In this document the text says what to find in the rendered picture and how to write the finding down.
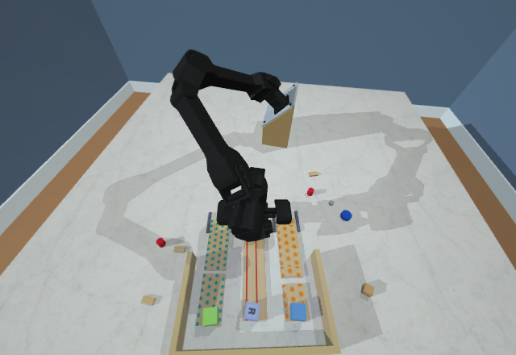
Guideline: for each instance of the beige strip with teal polka dots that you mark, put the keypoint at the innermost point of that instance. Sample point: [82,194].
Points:
[219,236]

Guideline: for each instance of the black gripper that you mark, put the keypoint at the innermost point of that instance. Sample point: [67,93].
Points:
[282,211]

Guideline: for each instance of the tan strip with red stripes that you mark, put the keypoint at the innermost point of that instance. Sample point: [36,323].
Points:
[254,244]

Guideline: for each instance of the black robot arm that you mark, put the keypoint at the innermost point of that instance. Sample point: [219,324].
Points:
[226,167]

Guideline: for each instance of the tan strip with orange polka dots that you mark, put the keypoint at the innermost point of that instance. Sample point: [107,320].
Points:
[287,235]

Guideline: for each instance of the blue round disc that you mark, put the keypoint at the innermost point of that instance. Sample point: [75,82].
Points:
[346,215]

